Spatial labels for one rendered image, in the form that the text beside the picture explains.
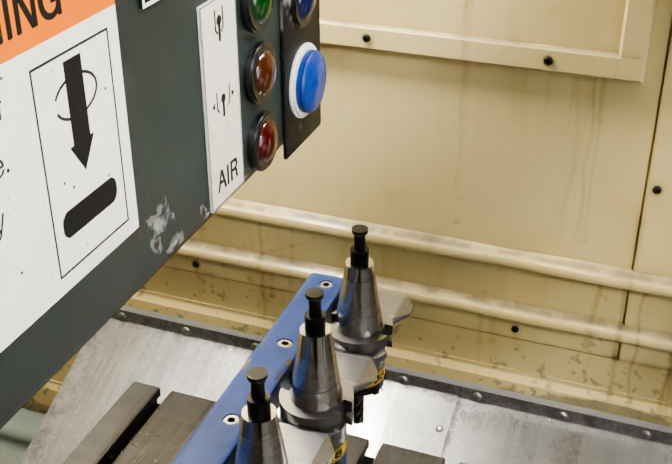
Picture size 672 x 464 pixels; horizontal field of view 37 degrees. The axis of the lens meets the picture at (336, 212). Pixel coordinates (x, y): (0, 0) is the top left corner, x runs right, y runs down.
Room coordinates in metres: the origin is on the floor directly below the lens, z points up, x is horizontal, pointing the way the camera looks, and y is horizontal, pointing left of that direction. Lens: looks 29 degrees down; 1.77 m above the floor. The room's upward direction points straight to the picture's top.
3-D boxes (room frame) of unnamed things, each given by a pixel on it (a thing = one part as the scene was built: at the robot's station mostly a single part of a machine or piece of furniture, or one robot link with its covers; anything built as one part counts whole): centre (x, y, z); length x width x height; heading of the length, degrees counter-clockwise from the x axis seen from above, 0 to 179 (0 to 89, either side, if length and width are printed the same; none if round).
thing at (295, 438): (0.62, 0.04, 1.21); 0.07 x 0.05 x 0.01; 70
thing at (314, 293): (0.68, 0.02, 1.31); 0.02 x 0.02 x 0.03
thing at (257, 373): (0.57, 0.06, 1.31); 0.02 x 0.02 x 0.03
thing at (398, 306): (0.83, -0.04, 1.21); 0.07 x 0.05 x 0.01; 70
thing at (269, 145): (0.41, 0.03, 1.58); 0.02 x 0.01 x 0.02; 160
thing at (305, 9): (0.45, 0.01, 1.63); 0.02 x 0.01 x 0.02; 160
